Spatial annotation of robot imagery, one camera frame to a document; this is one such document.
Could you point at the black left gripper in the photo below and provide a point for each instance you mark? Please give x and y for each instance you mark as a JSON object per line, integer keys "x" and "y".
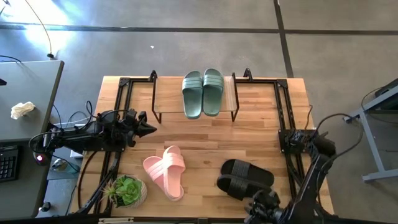
{"x": 133, "y": 127}

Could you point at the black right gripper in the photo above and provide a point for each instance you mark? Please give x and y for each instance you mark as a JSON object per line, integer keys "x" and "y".
{"x": 269, "y": 205}

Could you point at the pink rubber slide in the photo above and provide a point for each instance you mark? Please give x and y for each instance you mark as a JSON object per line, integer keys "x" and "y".
{"x": 155, "y": 172}
{"x": 175, "y": 161}

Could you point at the green rubber slide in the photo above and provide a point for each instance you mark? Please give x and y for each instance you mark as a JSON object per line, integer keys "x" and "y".
{"x": 192, "y": 96}
{"x": 213, "y": 93}

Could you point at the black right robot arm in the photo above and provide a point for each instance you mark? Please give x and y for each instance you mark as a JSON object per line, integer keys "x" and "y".
{"x": 308, "y": 186}

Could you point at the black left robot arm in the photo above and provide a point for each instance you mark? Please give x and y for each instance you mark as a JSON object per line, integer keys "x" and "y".
{"x": 81, "y": 140}

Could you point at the potted green succulent plant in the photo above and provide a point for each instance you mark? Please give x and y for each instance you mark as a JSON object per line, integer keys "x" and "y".
{"x": 127, "y": 191}

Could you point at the white power box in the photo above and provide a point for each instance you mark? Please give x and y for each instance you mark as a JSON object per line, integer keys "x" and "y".
{"x": 76, "y": 153}

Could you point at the teal pad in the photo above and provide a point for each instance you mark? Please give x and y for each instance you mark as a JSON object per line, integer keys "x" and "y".
{"x": 73, "y": 168}

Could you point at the black device with pink light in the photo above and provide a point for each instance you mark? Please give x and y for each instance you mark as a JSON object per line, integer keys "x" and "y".
{"x": 39, "y": 157}

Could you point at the crumpled white tissue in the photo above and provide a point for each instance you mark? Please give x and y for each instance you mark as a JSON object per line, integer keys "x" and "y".
{"x": 21, "y": 109}

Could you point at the black round knob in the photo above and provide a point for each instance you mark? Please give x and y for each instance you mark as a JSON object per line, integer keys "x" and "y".
{"x": 45, "y": 207}

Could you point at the grey office desk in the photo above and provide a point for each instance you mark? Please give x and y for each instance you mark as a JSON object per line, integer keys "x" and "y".
{"x": 25, "y": 87}

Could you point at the grey metal side table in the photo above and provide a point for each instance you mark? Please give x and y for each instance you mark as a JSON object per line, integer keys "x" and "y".
{"x": 373, "y": 146}

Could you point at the black computer keyboard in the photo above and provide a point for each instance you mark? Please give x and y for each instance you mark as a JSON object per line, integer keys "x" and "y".
{"x": 7, "y": 163}

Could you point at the wooden shelf with black frame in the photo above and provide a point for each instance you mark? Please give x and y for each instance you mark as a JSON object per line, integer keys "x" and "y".
{"x": 168, "y": 96}

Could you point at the silver metal bracket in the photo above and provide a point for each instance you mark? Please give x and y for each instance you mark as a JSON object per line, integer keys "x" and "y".
{"x": 115, "y": 220}

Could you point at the black metal rig frame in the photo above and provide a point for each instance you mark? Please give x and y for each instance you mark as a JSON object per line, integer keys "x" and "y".
{"x": 281, "y": 102}

